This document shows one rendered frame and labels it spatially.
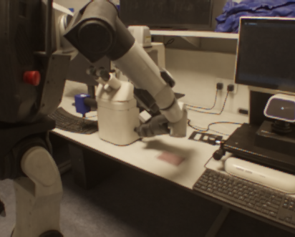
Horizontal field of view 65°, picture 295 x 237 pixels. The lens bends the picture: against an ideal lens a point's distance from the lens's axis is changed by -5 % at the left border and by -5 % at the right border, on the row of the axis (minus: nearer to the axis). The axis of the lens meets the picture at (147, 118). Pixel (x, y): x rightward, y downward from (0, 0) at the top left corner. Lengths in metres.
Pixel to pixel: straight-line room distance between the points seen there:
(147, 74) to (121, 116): 0.47
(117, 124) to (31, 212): 0.53
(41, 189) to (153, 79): 0.47
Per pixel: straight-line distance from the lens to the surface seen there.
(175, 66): 1.80
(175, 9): 1.63
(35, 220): 0.88
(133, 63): 0.66
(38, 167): 0.75
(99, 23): 0.56
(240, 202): 0.88
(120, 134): 1.15
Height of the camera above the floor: 1.31
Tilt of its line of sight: 22 degrees down
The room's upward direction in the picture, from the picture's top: straight up
